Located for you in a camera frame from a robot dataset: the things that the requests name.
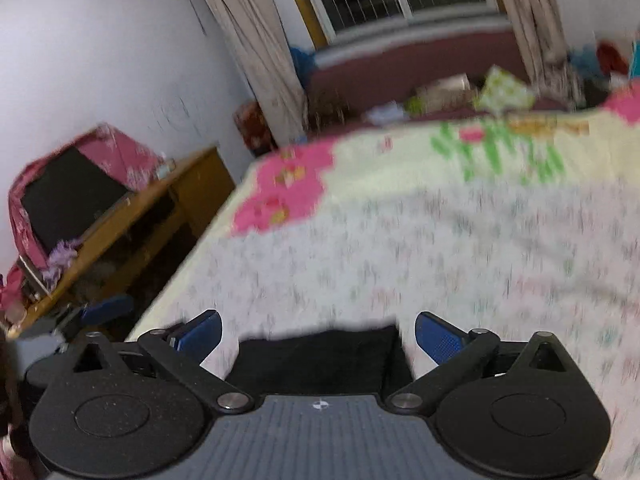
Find dark red headboard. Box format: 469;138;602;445
307;29;529;136

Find green patterned pillow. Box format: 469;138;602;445
473;65;536;115

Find floral bed sheet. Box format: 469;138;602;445
134;84;639;479

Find black monitor with pink cover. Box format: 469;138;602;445
8;124;164;289

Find black pants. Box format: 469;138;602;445
226;325;413;399

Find beige curtain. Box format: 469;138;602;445
205;0;307;146

